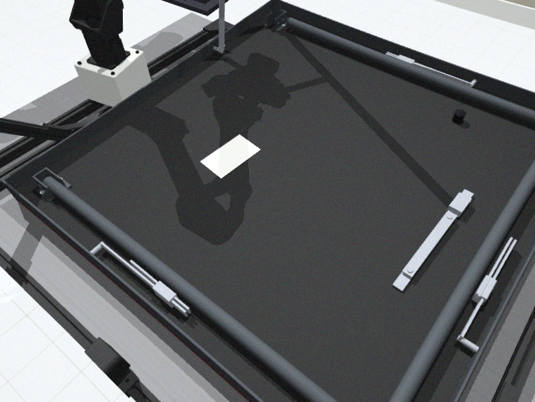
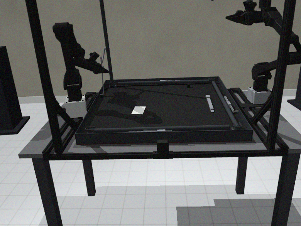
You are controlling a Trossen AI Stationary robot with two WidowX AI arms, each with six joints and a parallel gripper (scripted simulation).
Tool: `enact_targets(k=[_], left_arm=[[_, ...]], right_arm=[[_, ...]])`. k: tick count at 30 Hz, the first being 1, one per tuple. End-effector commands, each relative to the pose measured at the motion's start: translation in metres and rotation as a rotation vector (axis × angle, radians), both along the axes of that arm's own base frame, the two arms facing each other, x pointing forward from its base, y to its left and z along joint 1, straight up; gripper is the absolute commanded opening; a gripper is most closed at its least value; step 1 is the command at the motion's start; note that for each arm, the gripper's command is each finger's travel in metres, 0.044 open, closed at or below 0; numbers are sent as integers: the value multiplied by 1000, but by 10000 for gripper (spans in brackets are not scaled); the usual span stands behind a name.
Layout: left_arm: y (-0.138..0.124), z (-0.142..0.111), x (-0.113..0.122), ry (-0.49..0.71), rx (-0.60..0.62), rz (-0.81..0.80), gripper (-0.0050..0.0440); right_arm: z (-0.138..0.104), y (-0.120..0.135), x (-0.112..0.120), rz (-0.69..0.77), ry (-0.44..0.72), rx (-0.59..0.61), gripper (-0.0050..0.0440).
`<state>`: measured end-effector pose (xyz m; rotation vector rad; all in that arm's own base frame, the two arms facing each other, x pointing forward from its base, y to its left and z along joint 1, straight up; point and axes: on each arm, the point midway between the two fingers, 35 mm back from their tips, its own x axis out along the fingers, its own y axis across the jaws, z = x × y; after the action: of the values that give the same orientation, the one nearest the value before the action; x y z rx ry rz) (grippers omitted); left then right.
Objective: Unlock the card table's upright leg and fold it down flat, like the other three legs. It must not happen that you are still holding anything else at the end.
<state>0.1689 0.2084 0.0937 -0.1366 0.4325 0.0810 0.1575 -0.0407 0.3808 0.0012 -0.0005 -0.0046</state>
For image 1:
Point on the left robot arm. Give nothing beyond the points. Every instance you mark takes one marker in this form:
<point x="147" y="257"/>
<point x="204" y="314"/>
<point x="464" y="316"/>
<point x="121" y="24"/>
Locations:
<point x="103" y="41"/>

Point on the light grey flat metal bar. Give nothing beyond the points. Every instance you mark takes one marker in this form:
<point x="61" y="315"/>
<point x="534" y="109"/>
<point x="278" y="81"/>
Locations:
<point x="455" y="209"/>

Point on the white rectangular card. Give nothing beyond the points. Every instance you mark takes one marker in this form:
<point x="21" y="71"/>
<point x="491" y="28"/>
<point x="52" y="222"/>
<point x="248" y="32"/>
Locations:
<point x="230" y="156"/>

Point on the small black cylinder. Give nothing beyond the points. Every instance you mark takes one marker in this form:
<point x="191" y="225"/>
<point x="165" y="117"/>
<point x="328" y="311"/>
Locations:
<point x="458" y="116"/>

